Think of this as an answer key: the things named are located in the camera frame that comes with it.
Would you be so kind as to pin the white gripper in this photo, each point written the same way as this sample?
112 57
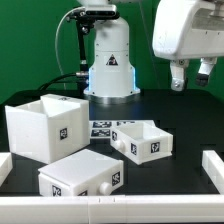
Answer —
189 29

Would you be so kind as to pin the white upside-down drawer with knob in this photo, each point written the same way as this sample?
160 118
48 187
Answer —
85 173

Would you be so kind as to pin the white drawer cabinet box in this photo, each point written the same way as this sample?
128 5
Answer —
48 129

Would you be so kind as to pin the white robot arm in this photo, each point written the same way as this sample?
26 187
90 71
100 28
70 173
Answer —
111 77

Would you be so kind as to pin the white open drawer with knob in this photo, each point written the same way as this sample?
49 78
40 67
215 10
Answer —
141 142

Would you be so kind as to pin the white right fence rail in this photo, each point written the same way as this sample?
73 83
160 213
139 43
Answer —
214 167

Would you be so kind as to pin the white fence rail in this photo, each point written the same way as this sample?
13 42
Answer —
5 165
112 209
214 167

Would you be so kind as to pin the white marker base plate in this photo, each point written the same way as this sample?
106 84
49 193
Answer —
102 129

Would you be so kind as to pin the white front fence rail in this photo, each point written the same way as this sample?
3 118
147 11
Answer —
112 209

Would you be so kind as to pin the white left fence rail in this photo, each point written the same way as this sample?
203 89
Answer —
5 165

